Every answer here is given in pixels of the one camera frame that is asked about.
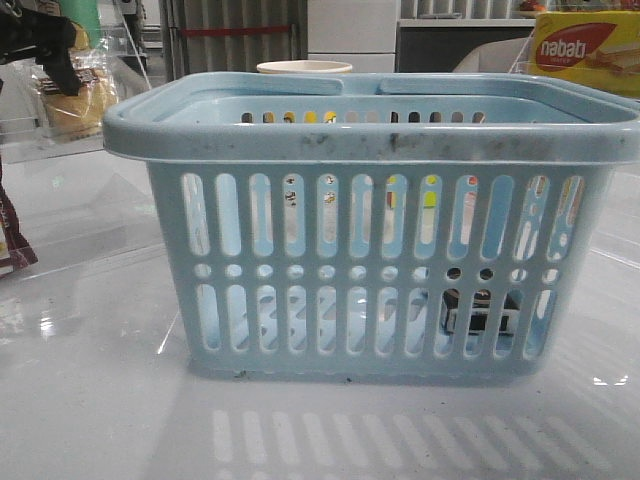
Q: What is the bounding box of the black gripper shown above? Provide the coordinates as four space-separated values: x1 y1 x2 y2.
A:
1 9 81 96

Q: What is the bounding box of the packaged bread slice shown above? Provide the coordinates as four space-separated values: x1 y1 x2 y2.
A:
29 49 119 143

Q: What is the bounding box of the black tissue pack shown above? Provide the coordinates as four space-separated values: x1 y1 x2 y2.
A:
440 289 520 336

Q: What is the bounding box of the light blue plastic basket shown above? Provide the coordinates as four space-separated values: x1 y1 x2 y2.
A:
102 72 639 382

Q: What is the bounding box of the clear acrylic shelf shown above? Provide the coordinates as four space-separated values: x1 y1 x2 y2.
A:
1 25 151 163

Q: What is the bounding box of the green cartoon snack can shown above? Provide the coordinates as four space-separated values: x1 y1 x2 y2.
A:
40 0 102 51

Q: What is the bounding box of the maroon snack bag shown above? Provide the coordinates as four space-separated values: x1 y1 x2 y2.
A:
1 186 38 278

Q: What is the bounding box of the beige paper cup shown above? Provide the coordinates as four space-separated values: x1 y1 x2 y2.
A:
256 59 353 74

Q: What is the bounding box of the white drawer cabinet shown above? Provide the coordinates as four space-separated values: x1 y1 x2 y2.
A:
307 0 401 73

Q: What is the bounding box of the yellow nabati wafer box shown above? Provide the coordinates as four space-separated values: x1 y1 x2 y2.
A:
524 10 639 98

